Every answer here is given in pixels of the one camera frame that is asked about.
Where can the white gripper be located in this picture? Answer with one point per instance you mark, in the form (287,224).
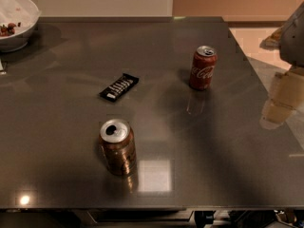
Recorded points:
(294,38)

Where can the orange soda can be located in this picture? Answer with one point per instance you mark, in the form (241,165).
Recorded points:
(117,141)

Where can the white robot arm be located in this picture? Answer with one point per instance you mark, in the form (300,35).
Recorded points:
(291,45)

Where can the red Coca-Cola can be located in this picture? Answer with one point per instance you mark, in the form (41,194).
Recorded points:
(204,62)

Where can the black snack bar wrapper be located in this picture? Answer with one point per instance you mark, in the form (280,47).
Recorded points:
(117,89)

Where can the white bowl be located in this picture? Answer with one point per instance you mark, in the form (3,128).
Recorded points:
(24,14)

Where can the red fruit in bowl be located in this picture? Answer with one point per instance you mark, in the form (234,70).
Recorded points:
(9,29)

